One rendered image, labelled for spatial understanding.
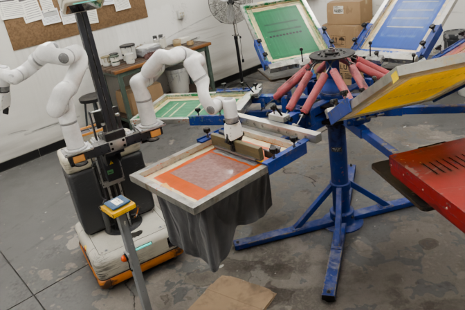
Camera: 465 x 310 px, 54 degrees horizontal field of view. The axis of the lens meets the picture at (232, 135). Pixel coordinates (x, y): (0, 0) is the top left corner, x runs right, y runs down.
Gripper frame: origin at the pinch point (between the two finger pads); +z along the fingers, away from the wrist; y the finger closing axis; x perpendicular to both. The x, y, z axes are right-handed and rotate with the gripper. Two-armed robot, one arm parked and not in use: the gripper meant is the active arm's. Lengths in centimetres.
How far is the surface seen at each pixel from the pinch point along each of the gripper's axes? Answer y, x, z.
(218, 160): 10.7, -4.4, 5.5
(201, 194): 39.7, 16.6, 5.5
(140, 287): 72, -10, 56
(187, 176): 32.1, -5.2, 5.5
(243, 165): 7.1, 12.5, 5.5
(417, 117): -304, -52, 101
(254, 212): 12.1, 21.7, 29.3
